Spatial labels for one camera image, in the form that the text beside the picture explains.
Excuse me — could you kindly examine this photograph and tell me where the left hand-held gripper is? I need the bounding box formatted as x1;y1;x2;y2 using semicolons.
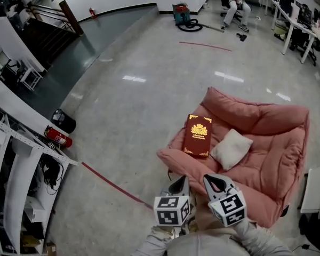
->
153;175;191;228

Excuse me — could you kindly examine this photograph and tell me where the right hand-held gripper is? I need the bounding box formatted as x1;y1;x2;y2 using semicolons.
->
202;173;247;228

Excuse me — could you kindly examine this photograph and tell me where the thick red book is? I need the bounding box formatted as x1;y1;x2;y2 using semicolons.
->
181;113;213;160

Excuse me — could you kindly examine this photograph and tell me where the pink cushioned chair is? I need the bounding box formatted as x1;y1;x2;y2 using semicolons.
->
156;86;310;229

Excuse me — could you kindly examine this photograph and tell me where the person's left forearm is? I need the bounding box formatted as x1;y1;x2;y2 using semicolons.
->
131;225;174;256

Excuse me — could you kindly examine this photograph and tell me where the person's right forearm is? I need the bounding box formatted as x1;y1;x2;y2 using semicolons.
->
233;217;294;256

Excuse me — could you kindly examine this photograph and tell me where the cream pillow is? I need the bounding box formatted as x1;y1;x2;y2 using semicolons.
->
210;128;254;171

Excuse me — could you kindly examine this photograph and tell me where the person's torso clothing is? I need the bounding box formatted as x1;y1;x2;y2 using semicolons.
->
164;229;246;256

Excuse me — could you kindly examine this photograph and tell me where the black bag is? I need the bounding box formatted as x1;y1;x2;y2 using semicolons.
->
298;211;320;256

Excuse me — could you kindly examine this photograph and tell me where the large red fire extinguisher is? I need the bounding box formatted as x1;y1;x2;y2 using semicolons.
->
44;125;73;148

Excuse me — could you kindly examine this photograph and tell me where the black mesh waste bin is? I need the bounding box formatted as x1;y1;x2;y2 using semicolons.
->
51;108;77;134

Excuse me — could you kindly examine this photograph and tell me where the small cardboard box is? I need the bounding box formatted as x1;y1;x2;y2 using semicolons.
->
44;241;58;256

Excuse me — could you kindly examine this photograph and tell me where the white metal shelf rack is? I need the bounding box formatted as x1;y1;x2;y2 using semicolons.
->
0;97;79;256

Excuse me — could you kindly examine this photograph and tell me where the green and red vacuum cleaner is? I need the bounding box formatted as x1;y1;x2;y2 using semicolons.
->
172;2;191;26

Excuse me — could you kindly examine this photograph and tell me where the long white office desk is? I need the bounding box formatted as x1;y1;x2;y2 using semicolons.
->
258;0;318;64

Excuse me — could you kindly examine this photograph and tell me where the small white side table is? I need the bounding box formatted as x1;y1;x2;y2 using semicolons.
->
18;67;44;92

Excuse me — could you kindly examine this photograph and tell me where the dark wooden staircase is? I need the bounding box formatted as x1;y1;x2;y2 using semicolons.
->
7;0;85;69

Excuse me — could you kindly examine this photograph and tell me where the bundle of black cables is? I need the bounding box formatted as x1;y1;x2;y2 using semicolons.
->
38;153;65;196

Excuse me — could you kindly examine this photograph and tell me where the black vacuum hose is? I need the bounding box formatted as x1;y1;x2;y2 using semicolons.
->
177;18;204;33

